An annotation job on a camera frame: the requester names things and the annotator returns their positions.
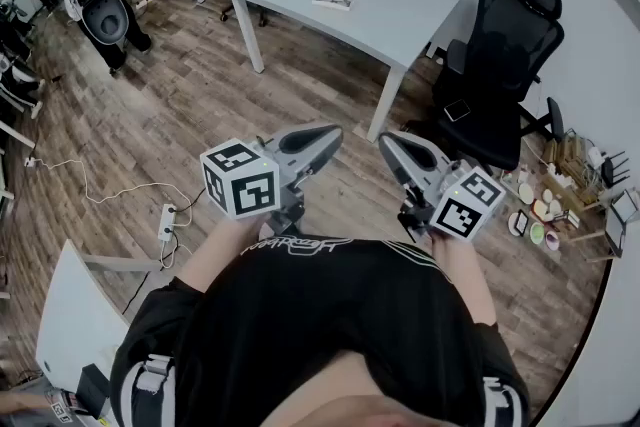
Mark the black box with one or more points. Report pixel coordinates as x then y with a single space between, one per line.
92 390

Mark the white smartphone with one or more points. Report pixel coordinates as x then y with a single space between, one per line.
457 110

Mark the white table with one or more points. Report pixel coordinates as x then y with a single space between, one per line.
387 100

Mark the person's black shirt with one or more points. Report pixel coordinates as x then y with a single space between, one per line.
325 315

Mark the white plate with black tile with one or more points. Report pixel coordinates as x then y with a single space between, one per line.
519 222

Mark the white metal rack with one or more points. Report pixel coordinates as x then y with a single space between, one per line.
10 130

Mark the wooden crate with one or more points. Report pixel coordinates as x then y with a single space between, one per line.
570 160

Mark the person's right forearm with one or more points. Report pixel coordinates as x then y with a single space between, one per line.
465 280

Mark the black mesh office chair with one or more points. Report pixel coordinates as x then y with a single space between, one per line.
500 65

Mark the purple bowl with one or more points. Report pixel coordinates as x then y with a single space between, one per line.
552 241

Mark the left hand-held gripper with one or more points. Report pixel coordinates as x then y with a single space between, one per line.
252 195

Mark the white power strip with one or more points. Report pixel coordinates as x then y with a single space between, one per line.
142 2
167 222

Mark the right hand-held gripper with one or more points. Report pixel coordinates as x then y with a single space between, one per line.
457 215

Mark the black wifi router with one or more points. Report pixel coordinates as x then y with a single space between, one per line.
614 170

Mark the red white bowl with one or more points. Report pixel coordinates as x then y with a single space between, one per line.
545 210

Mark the person's left forearm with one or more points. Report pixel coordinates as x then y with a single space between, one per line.
215 250

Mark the green bowl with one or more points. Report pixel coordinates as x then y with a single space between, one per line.
537 234

